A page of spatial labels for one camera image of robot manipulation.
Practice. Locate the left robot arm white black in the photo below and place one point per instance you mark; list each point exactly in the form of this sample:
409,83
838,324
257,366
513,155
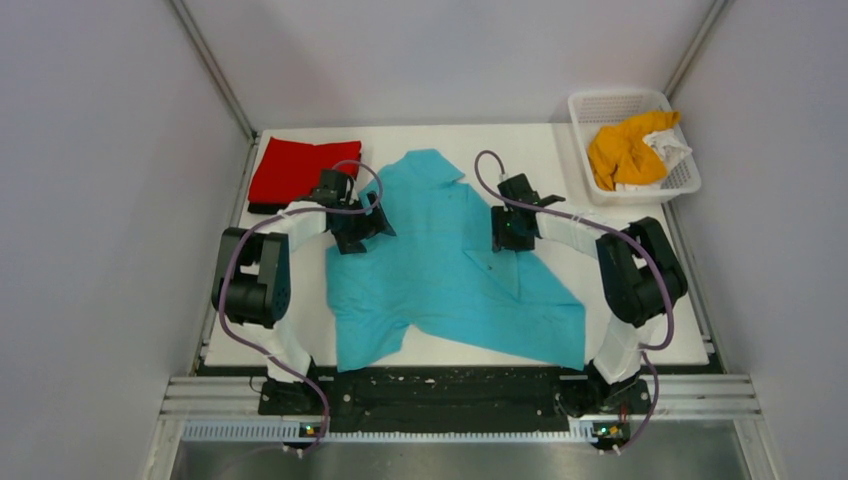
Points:
252,289

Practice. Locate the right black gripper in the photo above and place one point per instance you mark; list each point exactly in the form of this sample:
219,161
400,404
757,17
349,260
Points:
501,238

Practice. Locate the white cable duct strip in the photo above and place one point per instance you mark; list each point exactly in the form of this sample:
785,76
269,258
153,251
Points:
284,431

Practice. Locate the orange t shirt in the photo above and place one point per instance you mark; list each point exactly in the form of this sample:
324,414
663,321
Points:
618,155

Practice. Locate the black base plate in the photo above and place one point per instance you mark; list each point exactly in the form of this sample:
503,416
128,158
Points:
454,399

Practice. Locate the folded red t shirt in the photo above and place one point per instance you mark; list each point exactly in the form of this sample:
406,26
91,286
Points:
276,145

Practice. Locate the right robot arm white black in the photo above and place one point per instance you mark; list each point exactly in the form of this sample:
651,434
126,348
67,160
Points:
640,274

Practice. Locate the teal t shirt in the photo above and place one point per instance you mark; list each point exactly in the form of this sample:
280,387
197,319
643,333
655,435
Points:
437,272

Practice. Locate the white t shirt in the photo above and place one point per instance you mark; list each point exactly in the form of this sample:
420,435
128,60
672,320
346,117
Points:
668,146

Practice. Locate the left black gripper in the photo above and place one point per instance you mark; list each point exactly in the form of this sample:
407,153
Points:
370,224

